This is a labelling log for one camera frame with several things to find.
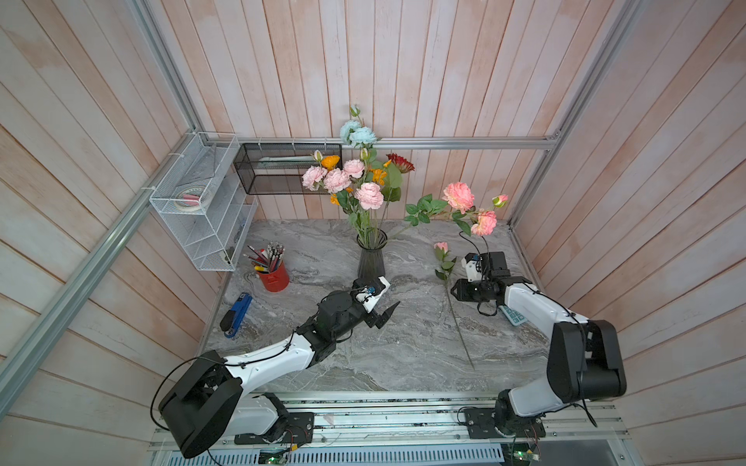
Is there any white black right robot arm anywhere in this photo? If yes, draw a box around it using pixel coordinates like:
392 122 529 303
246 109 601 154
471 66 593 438
451 252 627 439

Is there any orange flower stem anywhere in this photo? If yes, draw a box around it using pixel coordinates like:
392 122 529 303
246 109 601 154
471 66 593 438
302 151 384 211

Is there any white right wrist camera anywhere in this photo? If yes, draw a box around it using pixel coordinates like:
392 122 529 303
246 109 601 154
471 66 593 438
462 252 483 283

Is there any blue stapler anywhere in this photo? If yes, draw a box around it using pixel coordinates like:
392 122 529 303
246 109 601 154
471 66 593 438
220 292 253 339

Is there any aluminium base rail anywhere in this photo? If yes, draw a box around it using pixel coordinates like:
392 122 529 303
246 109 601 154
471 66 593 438
147 392 642 465

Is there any red flower stem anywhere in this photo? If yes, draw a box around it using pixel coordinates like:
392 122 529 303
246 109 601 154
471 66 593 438
378 153 415 221

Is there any large pink rose stem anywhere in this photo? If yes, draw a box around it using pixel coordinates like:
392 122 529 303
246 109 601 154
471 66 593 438
432 241 476 369

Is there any light blue calculator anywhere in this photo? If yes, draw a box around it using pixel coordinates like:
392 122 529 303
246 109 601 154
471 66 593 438
499 305 528 326

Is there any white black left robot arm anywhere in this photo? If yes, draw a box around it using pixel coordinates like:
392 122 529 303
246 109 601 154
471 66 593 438
157 287 396 459

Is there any black wire mesh basket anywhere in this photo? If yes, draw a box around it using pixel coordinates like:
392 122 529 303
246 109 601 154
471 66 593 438
233 142 342 195

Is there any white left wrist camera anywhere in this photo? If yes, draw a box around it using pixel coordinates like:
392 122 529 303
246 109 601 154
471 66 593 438
353 276 390 297

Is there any dark ribbed glass vase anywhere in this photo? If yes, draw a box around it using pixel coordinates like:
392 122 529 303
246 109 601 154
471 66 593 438
357 228 388 281

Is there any pink carnation spray stem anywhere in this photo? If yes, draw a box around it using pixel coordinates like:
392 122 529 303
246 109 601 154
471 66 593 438
301 156 387 238

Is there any tape roll on shelf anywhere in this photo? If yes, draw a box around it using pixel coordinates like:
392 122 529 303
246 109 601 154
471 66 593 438
173 186 213 213

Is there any white wire mesh shelf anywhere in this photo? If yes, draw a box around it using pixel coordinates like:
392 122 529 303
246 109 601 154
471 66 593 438
150 132 256 272

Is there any red pen cup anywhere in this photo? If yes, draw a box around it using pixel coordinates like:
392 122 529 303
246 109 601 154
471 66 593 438
248 242 289 293

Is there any pink peony spray stem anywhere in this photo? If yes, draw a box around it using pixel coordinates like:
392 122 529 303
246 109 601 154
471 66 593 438
389 182 510 240

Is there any light blue flower stem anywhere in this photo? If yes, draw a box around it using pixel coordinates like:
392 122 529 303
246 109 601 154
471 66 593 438
339 104 379 151

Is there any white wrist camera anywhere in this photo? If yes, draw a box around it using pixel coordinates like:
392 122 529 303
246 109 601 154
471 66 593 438
353 276 390 297
462 252 483 283

